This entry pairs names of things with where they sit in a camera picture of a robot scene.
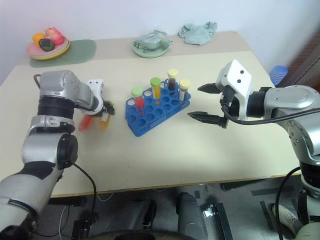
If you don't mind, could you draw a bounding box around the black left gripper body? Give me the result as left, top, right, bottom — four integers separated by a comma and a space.
100, 99, 117, 117

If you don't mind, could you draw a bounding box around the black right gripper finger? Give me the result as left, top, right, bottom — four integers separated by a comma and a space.
197, 82, 221, 95
187, 111, 229, 129

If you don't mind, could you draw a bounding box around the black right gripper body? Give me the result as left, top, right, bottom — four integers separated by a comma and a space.
219, 85, 241, 119

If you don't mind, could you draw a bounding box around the red test tube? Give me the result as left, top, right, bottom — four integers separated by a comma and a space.
77, 114, 95, 133

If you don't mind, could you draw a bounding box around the loose orange test tube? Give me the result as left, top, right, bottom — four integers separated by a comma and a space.
98, 112, 113, 130

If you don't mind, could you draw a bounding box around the blue test tube rack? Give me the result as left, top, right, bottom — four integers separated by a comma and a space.
125, 78, 193, 138

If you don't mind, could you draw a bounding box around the black tube pale yellow cap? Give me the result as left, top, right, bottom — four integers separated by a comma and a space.
178, 78, 191, 101

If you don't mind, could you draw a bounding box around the red tube green cap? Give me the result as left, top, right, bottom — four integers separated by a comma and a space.
130, 86, 146, 116

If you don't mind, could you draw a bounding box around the dark brown tube yellow cap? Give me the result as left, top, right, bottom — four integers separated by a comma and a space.
167, 68, 179, 91

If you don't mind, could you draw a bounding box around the orange tube green cap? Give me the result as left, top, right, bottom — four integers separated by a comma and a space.
149, 77, 163, 105

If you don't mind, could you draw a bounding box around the blue ribbed plastic object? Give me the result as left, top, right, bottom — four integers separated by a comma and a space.
269, 64, 289, 86

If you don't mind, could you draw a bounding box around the teal crumpled cloth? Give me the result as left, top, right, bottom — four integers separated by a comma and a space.
177, 21, 219, 46

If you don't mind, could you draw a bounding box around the green placemat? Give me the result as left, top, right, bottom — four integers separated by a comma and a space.
29, 38, 98, 69

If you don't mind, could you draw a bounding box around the pale green plate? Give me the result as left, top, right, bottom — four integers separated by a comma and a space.
131, 39, 171, 59

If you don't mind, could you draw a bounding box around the stack of pastel plates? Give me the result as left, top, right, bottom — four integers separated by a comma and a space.
26, 36, 71, 61

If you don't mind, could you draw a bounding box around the dark brown wooden furniture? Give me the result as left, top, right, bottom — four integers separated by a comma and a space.
279, 31, 320, 89

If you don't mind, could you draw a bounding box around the dark green toy vegetable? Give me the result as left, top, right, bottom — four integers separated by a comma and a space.
38, 38, 55, 52

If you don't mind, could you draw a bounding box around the red pink toy fruit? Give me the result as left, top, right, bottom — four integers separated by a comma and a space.
44, 26, 67, 46

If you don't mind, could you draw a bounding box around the orange toy pepper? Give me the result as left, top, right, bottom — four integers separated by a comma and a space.
32, 32, 47, 47

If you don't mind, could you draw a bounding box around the white shoe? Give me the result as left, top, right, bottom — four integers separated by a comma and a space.
271, 202, 298, 232

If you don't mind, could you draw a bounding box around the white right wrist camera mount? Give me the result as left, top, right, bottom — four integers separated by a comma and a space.
215, 59, 255, 122

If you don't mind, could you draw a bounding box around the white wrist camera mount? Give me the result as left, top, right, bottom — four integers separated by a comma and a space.
215, 59, 255, 122
85, 79, 111, 119

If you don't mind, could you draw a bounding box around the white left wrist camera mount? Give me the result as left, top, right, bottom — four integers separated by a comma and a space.
85, 79, 111, 119

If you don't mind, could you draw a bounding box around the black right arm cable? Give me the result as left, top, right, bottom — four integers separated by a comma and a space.
219, 93, 320, 126

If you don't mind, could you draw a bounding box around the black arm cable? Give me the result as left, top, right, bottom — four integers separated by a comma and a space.
219, 93, 320, 126
70, 161, 99, 221

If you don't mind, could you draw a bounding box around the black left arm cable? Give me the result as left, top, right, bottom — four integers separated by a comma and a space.
70, 161, 99, 221

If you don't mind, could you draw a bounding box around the black metal floor frame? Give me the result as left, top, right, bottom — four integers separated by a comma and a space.
201, 202, 234, 240

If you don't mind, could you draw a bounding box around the thin white floor cable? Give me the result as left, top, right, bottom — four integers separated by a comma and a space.
34, 192, 113, 237

